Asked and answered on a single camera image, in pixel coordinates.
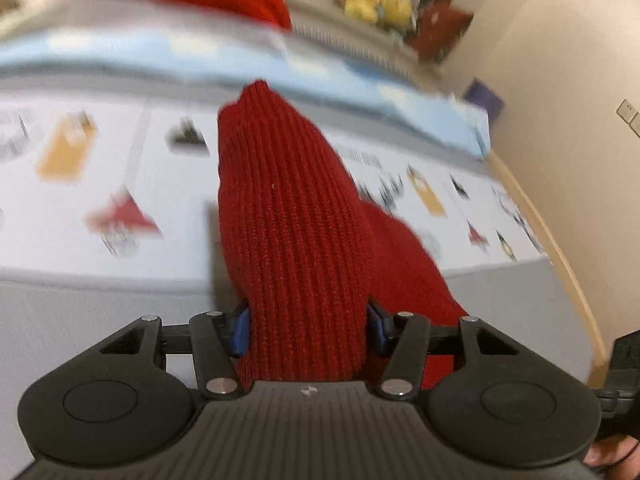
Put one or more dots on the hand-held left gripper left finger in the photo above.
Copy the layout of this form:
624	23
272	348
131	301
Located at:
240	332

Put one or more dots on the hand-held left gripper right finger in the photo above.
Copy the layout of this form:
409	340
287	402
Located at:
378	331

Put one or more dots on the dark red knit sweater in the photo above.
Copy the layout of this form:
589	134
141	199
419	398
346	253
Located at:
295	240

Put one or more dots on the person's right hand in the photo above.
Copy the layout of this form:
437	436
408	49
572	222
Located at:
617	452

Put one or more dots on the grey bed sheet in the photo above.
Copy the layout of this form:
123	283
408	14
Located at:
75	305

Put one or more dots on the white printed paper sheet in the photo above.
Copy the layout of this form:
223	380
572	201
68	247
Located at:
75	250

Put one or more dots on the purple box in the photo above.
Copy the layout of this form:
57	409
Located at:
484	100

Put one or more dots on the light blue duvet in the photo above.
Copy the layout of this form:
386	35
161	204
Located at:
150	55

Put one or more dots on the dark red bag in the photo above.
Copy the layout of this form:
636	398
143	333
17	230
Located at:
442	30

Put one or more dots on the wall switch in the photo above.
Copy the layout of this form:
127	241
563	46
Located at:
630	114

